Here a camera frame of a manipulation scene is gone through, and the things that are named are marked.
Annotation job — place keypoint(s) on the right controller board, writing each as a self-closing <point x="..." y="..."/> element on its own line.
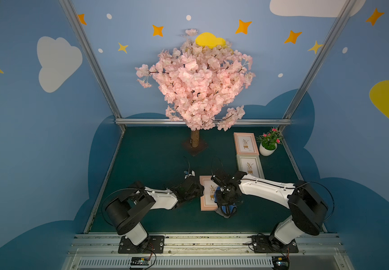
<point x="280" y="263"/>

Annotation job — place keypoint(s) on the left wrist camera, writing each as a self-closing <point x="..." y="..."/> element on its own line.
<point x="188" y="174"/>

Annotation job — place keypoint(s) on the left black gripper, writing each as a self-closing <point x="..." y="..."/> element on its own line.
<point x="194" y="187"/>

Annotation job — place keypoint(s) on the pink blossom artificial tree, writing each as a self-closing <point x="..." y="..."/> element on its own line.
<point x="198" y="80"/>

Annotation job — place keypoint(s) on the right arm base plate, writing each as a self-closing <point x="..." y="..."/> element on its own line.
<point x="261" y="243"/>

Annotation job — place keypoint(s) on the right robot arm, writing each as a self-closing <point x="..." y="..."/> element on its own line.
<point x="308" y="209"/>

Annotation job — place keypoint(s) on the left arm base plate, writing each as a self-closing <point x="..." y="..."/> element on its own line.
<point x="150" y="244"/>

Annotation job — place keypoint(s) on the pink picture frame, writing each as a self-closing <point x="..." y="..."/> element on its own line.
<point x="245" y="144"/>
<point x="208" y="198"/>

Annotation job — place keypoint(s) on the aluminium front rail assembly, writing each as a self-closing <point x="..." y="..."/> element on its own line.
<point x="207" y="251"/>

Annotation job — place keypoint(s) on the green picture frame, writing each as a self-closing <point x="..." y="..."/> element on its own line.
<point x="250" y="164"/>

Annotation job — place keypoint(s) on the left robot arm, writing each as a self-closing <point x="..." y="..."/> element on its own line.
<point x="130" y="205"/>

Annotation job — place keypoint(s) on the white pot with flowers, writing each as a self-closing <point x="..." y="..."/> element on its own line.
<point x="269" y="141"/>

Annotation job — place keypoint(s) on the blue and grey cloth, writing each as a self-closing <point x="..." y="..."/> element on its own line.
<point x="225" y="206"/>

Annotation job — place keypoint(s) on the left controller board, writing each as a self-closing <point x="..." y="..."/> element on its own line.
<point x="139" y="262"/>

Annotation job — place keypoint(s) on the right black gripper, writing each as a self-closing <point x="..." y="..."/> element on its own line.
<point x="228" y="197"/>

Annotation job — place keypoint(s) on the controller board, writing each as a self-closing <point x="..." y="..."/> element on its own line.
<point x="280" y="263"/>
<point x="139" y="262"/>

